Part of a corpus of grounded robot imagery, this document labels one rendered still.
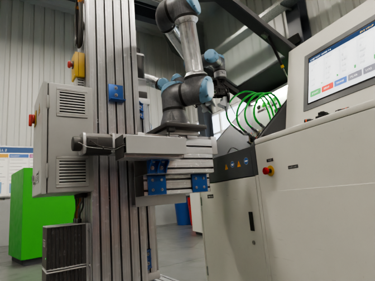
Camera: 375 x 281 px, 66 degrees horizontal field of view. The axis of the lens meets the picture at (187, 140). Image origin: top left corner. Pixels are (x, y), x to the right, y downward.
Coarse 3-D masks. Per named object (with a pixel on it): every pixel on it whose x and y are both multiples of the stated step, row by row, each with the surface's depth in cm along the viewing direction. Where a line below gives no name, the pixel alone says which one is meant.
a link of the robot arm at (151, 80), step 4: (148, 76) 188; (152, 76) 188; (148, 80) 187; (152, 80) 186; (156, 80) 186; (160, 80) 183; (164, 80) 183; (168, 80) 184; (148, 84) 188; (152, 84) 187; (156, 84) 186; (160, 84) 183; (164, 84) 182; (156, 88) 188; (160, 88) 183
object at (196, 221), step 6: (192, 198) 575; (198, 198) 543; (192, 204) 575; (198, 204) 543; (192, 210) 576; (198, 210) 544; (192, 216) 576; (198, 216) 544; (192, 222) 577; (198, 222) 545; (198, 228) 545; (198, 234) 557
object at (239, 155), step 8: (232, 152) 174; (240, 152) 167; (248, 152) 160; (216, 160) 191; (224, 160) 182; (232, 160) 174; (248, 160) 160; (216, 168) 191; (224, 168) 182; (232, 168) 174; (240, 168) 167; (248, 168) 160; (216, 176) 191; (224, 176) 182; (232, 176) 174; (240, 176) 167; (248, 176) 160
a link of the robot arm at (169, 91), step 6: (168, 84) 142; (174, 84) 141; (180, 84) 141; (162, 90) 144; (168, 90) 141; (174, 90) 140; (180, 90) 138; (162, 96) 143; (168, 96) 141; (174, 96) 139; (180, 96) 138; (162, 102) 143; (168, 102) 140; (174, 102) 140; (180, 102) 140; (162, 108) 143
